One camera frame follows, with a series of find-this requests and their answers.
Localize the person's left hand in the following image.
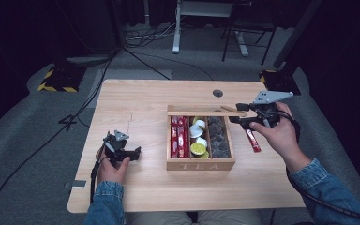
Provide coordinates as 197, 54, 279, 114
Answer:
97, 148, 131, 186

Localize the long black floor cable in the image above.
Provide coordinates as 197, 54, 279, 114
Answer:
0, 51, 118, 225

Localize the person's leg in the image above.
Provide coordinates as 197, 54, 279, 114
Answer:
198, 209, 263, 225
124, 211, 195, 225

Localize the hand-held gripper cable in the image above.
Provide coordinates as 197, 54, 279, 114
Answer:
89, 153, 107, 205
275, 109, 360, 225

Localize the white desk panel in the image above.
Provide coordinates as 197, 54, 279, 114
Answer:
179, 0, 234, 19

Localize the bundle of floor cables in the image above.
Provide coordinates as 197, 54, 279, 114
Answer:
124, 17, 182, 50

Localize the black chair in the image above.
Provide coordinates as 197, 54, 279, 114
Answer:
220, 0, 278, 67

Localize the white desk leg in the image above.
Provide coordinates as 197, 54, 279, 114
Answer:
233, 30, 250, 57
172, 0, 183, 54

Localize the left hand-held gripper cable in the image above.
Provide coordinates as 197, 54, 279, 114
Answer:
89, 153, 107, 205

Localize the striped black stand base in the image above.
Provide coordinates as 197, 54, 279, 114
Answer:
37, 64, 87, 94
259, 68, 302, 96

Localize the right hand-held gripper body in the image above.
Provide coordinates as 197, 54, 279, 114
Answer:
247, 90, 294, 129

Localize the grey metal table bracket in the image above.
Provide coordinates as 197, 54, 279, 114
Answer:
64, 180, 87, 190

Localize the black slanted post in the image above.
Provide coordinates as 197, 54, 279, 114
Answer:
272, 0, 323, 70

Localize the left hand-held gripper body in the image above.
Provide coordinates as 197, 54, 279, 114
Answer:
103, 129, 130, 162

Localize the person's right leg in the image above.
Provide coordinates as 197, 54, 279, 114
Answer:
198, 209, 263, 225

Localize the thin black floor cable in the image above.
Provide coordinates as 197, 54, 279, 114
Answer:
122, 46, 215, 82

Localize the pile of dark packets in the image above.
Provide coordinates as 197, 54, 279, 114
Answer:
207, 116, 233, 159

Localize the person's left leg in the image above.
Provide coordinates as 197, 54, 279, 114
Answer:
124, 211, 195, 225

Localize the right hand-held gripper cable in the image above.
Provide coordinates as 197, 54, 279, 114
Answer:
275, 109, 360, 225

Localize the wooden box with glass lid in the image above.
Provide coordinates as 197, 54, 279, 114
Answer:
166, 104, 248, 172

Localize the person's right hand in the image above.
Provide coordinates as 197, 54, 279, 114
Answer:
248, 102, 313, 173

